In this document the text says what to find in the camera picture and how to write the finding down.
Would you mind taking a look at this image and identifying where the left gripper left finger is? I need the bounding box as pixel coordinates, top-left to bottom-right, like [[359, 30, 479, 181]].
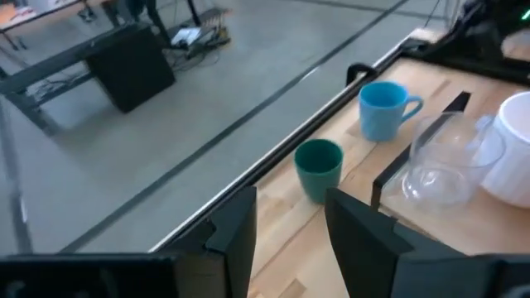
[[159, 185, 258, 298]]

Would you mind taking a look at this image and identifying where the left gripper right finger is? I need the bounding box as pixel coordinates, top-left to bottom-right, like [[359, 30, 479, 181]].
[[325, 188, 469, 298]]

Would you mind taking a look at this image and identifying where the green cup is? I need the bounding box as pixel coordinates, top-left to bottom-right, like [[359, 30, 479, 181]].
[[293, 138, 345, 204]]

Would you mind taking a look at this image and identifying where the clear glass cup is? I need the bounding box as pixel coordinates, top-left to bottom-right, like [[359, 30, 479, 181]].
[[401, 111, 507, 208]]

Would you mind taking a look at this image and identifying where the light blue mug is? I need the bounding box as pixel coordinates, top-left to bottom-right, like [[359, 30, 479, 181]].
[[358, 80, 424, 143]]

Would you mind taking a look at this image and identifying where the white mug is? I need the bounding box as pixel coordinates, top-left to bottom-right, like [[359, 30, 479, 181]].
[[479, 91, 530, 209]]

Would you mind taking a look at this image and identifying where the black cabinet box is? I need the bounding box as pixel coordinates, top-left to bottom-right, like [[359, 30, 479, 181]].
[[84, 25, 177, 114]]

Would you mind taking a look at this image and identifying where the white power strip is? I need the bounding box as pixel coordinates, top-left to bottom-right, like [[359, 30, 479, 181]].
[[171, 26, 204, 46]]

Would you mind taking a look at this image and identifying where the wooden background table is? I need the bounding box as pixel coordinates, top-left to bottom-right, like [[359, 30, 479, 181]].
[[0, 0, 84, 34]]

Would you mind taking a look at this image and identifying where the black aluminium table frame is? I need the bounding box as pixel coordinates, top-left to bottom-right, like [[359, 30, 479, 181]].
[[60, 35, 530, 254]]

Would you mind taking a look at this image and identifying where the grey desk frame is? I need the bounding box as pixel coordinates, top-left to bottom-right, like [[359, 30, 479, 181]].
[[0, 22, 140, 137]]

